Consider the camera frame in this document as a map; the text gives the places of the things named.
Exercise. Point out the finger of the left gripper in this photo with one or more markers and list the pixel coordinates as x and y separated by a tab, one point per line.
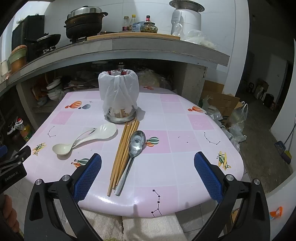
22	154

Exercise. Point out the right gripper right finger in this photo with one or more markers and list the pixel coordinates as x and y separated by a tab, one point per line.
252	221

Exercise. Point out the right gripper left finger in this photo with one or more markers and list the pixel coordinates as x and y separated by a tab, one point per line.
42	221

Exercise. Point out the small metal spoon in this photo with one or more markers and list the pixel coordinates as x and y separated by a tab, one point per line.
135	148

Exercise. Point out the large metal spoon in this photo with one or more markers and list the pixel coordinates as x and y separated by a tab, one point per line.
139	135

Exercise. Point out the white kitchen appliance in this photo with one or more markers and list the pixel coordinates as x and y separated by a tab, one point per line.
185	20

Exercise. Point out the person left hand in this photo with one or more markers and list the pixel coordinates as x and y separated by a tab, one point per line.
10	214

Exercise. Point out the cooking oil bottle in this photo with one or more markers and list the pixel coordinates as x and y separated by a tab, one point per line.
24	129

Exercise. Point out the white towel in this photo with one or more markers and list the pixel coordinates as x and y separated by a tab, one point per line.
111	227

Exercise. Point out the stacked white bowls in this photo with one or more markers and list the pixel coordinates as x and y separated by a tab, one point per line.
54	90

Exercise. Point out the brown clay pot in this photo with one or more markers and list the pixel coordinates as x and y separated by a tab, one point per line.
17	58

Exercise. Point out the steel utensil holder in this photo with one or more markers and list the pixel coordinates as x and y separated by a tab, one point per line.
122	116

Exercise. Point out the black frying pan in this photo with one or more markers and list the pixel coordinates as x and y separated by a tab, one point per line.
45	42

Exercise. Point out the white plastic bag cover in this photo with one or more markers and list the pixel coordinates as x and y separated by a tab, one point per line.
119	90

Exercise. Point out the cardboard box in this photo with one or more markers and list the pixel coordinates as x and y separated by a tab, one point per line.
225	103

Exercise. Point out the gas stove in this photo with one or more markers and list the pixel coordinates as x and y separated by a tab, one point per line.
64	44

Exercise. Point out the black box appliance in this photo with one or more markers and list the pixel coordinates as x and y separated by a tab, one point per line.
31	28

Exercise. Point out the black pot with steel lid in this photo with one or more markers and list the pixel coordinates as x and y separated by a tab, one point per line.
84	22

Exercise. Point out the wooden cutting board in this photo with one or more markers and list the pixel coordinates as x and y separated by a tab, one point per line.
133	35

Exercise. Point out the dark sauce bottle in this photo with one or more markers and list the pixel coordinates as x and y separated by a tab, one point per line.
126	24

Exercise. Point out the yellow cap bottle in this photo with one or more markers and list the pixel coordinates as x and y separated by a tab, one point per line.
132	21

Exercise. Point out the glass pickle jar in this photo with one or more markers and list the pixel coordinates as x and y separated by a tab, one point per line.
148	27

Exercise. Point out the red cap bottle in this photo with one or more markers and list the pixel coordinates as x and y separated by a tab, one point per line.
148	18

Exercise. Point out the clear plastic bags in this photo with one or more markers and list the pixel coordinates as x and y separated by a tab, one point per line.
199	38

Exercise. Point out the steel bowl on appliance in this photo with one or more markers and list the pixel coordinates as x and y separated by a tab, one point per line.
185	4

